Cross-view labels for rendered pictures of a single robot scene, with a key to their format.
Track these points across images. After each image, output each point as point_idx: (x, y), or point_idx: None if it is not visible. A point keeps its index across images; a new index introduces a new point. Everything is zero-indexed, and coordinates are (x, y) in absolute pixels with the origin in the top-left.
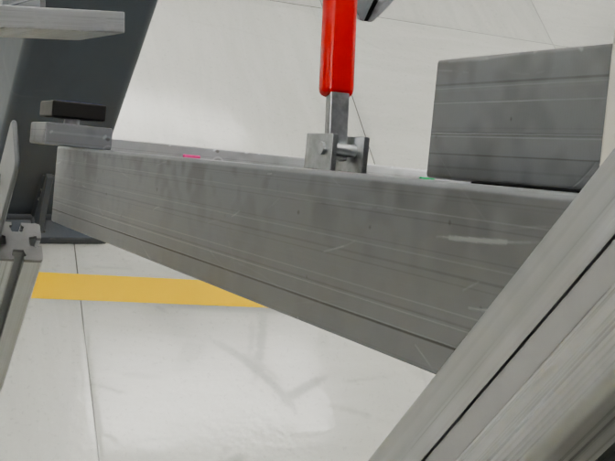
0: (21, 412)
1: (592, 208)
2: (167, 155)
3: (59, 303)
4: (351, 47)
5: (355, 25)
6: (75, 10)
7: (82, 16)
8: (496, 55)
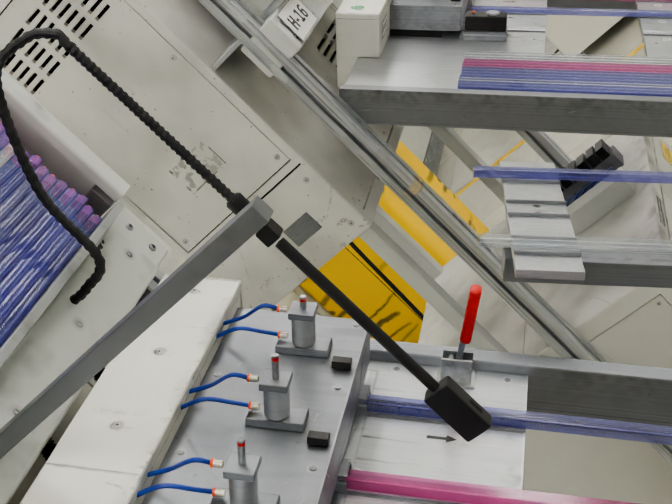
0: None
1: None
2: (603, 362)
3: None
4: (463, 321)
5: (466, 313)
6: (514, 260)
7: (514, 263)
8: (327, 316)
